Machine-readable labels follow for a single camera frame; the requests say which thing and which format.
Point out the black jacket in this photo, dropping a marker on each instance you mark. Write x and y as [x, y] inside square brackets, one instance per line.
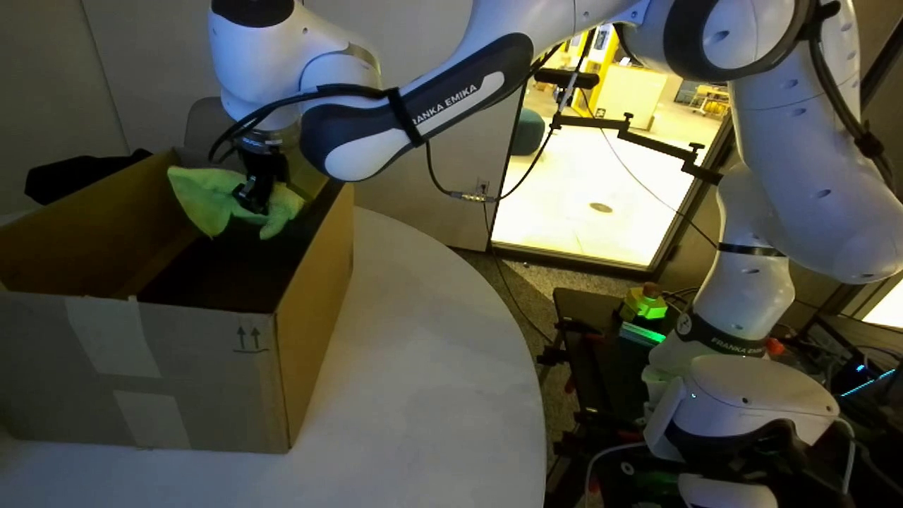
[81, 174]

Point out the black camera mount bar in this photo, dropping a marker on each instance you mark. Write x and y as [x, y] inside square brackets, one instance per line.
[659, 145]

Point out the grey chair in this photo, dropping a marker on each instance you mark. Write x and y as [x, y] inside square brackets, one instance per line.
[202, 130]

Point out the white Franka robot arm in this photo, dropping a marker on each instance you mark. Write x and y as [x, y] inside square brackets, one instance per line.
[829, 171]

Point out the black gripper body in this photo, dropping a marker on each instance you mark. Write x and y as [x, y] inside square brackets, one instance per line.
[264, 168]

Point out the yellow-green towel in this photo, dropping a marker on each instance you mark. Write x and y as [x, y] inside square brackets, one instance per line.
[214, 202]

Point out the open cardboard box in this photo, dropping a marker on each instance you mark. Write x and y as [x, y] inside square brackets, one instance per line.
[171, 312]

